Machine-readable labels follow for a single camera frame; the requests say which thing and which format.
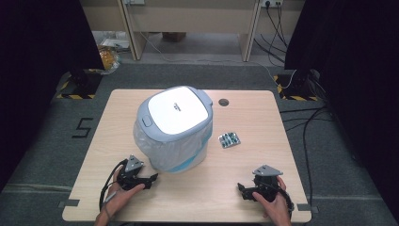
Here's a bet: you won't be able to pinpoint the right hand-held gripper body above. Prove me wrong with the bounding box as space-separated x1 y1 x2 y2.
250 164 283 202

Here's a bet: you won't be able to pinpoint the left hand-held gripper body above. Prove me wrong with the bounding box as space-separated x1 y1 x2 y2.
116 154 152 191

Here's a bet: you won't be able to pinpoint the silver pill blister pack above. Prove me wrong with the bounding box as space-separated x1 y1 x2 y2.
217 131 242 150

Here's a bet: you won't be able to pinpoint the white and grey trash can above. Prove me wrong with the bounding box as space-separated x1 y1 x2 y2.
133 85 215 174

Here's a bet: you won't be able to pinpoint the person's left hand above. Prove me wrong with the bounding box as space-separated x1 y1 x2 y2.
102 169 147 218

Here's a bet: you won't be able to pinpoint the person's right hand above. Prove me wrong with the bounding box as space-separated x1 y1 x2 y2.
251 175 293 221

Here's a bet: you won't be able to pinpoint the translucent plastic trash bag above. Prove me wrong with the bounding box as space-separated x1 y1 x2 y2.
133 118 214 174

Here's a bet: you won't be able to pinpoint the grey tape strip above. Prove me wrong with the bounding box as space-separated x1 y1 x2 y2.
296 202 320 215
57 199 81 209

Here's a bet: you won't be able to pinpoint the yellow black hazard tape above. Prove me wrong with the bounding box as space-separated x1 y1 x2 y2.
56 69 104 101
272 74 319 102

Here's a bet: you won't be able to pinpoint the black stand base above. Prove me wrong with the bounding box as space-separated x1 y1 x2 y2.
277 69 321 98
69 69 103 96

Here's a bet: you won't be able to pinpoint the yellow plastic bag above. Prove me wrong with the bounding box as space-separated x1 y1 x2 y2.
97 45 121 75

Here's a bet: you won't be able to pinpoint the black curtain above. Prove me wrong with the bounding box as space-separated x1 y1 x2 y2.
283 0 399 222
0 0 105 192

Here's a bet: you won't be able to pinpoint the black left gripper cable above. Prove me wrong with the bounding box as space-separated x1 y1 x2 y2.
99 158 130 212

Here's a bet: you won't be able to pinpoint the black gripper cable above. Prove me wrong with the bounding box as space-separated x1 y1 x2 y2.
99 158 130 212
277 184 295 218

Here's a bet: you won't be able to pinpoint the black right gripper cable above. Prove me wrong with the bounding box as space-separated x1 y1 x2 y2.
277 184 295 218

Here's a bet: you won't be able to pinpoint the long black floor cable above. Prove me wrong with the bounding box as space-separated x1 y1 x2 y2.
301 105 329 201

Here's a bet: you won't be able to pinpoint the thin white cable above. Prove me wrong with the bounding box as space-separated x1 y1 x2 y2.
137 30 297 90

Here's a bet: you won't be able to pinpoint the black hanging power cables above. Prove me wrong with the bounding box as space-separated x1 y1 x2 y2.
253 3 289 64

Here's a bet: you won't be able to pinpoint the white wall socket with plugs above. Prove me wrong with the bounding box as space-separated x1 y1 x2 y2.
260 0 284 8

